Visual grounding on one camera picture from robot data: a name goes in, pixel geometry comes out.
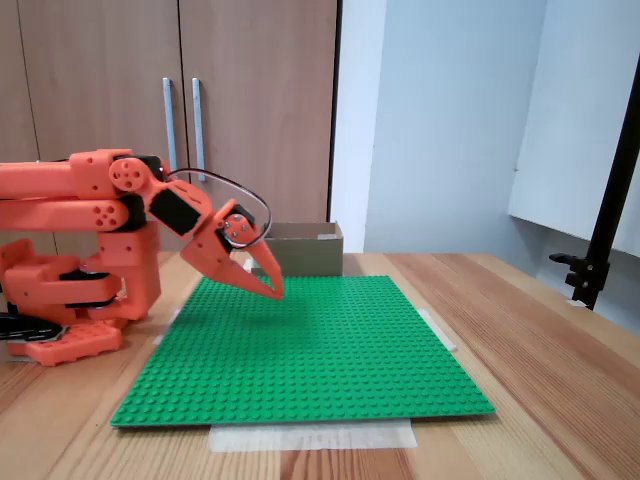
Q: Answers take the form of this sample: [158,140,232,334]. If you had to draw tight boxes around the open cardboard box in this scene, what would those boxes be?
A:
[251,221,345,277]

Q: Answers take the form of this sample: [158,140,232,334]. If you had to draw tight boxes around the black stand pole with clamp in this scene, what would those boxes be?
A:
[548,64,640,312]

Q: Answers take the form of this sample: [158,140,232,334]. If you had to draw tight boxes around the white wall board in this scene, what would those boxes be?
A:
[508,0,640,259]

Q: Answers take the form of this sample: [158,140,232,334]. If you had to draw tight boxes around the narrow masking tape strip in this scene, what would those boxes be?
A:
[417,308,460,353]
[152,307,184,347]

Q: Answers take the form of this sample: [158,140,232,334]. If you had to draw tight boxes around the metal cabinet handle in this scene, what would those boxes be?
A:
[162,77,180,172]
[191,77,208,183]

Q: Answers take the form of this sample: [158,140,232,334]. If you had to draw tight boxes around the wide masking tape strip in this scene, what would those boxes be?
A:
[208,419,419,454]

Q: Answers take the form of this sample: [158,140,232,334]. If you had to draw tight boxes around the wooden cabinet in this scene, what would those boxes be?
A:
[0,0,342,257]

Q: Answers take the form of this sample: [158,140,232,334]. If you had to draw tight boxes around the gripper motor cable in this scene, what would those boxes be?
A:
[166,168,273,250]

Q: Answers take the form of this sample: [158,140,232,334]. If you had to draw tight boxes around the green lego baseplate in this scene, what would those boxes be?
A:
[110,274,497,430]

